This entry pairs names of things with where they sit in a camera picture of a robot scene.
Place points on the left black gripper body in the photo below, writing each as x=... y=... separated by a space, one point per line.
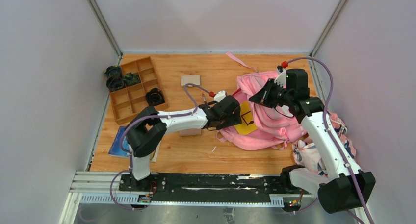
x=229 y=111

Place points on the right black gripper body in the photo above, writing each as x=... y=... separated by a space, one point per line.
x=282 y=96

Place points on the yellow booklet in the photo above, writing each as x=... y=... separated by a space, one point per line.
x=247 y=124

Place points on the pink student backpack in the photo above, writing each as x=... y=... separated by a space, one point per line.
x=276 y=126

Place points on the blue Jane Eyre book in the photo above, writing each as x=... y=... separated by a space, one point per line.
x=116 y=151

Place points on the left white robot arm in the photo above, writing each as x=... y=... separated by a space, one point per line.
x=147 y=129

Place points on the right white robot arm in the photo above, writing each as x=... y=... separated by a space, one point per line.
x=346 y=185

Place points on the pink brown wallet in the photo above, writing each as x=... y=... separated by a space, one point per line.
x=190 y=132

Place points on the beige wallet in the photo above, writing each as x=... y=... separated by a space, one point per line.
x=190 y=79

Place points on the pink patterned cloth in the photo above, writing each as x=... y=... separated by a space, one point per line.
x=306 y=154

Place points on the wooden divided organizer tray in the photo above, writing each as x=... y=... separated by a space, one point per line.
x=131 y=100

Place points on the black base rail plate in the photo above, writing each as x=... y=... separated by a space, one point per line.
x=211 y=188

